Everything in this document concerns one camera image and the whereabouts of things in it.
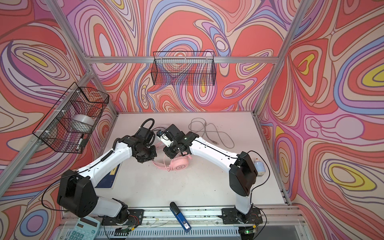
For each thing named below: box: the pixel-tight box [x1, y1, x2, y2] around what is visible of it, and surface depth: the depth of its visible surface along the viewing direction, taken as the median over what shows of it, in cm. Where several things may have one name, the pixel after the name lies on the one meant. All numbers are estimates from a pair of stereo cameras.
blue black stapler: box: [169, 201, 192, 233], surface depth 72 cm
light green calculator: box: [67, 215, 101, 240], surface depth 70 cm
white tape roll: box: [71, 114, 95, 133], surface depth 74 cm
